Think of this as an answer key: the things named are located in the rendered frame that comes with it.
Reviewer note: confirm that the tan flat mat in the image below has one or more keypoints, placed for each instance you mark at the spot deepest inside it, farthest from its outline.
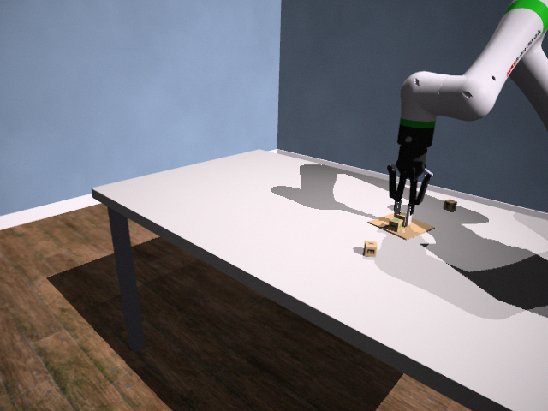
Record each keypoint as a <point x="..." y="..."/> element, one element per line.
<point x="415" y="228"/>

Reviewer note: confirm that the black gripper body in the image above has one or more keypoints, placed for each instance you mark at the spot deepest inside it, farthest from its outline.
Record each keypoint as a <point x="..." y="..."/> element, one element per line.
<point x="412" y="158"/>

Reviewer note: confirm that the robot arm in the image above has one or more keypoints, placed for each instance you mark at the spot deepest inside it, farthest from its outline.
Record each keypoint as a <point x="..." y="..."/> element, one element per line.
<point x="469" y="97"/>

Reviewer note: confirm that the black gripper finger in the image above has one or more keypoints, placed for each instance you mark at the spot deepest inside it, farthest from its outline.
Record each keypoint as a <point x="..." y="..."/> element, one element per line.
<point x="413" y="191"/>
<point x="396" y="195"/>

